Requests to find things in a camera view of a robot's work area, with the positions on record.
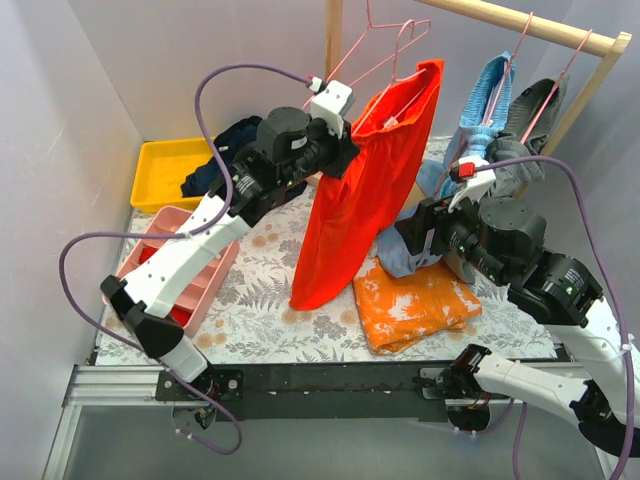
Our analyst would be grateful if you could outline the bright orange-red shorts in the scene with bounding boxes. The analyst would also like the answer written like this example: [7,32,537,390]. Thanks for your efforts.
[290,59,445,311]

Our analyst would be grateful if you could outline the pink wire hanger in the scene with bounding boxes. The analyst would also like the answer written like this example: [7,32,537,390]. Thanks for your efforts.
[305,1,434,121]
[352,18,434,129]

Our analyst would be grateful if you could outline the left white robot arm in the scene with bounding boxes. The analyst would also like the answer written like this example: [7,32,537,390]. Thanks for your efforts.
[100,107,359,400]

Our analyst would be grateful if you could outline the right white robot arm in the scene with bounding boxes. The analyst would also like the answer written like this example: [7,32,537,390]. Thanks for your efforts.
[395,198,639,458]

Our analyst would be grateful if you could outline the navy blue shorts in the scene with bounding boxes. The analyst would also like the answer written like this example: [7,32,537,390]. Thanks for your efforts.
[179,115,309,201]

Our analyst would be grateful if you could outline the grey shorts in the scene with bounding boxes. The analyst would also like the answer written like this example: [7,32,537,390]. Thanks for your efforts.
[449,73,572,286]

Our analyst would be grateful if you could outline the pink hanger holding blue shorts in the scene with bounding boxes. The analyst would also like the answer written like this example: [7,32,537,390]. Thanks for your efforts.
[481,11,536,129]

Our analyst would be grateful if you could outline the light blue shorts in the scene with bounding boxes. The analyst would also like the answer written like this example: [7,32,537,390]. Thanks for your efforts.
[376,52,515,278]

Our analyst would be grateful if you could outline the pink hanger holding grey shorts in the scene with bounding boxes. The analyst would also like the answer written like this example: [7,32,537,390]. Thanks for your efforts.
[520,29,593,144]

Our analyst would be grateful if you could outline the yellow plastic tray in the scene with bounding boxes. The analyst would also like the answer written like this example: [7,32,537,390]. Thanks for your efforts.
[130,138,212,214]

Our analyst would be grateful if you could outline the orange white patterned cloth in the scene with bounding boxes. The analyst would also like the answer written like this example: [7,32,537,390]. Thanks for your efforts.
[353,257,482,355]

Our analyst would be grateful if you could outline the red sock in organizer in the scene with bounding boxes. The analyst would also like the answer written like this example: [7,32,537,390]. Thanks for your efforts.
[139,246,157,265]

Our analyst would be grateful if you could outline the floral patterned table mat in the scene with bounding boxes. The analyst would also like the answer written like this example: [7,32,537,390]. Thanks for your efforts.
[97,137,559,365]

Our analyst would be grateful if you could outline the pink compartment organizer box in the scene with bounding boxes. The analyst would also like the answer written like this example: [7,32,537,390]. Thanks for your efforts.
[100,197,248,329]

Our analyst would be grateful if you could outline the red sock front compartment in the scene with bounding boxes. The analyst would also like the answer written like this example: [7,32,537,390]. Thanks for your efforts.
[170,305,198,336]

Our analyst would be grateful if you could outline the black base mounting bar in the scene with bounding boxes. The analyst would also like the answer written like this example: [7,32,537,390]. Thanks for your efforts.
[155,361,509,432]

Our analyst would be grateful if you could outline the wooden clothes rack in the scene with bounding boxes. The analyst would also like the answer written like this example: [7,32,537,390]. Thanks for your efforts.
[325,1,633,154]

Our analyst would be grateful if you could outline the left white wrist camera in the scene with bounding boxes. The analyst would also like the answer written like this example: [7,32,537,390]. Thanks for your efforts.
[308,76,355,139]

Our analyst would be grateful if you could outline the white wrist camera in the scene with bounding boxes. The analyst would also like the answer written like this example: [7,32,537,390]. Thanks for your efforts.
[308,76,355,139]
[448,154,496,213]

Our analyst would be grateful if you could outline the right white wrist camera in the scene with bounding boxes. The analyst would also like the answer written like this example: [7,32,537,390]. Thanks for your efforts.
[448,154,496,213]

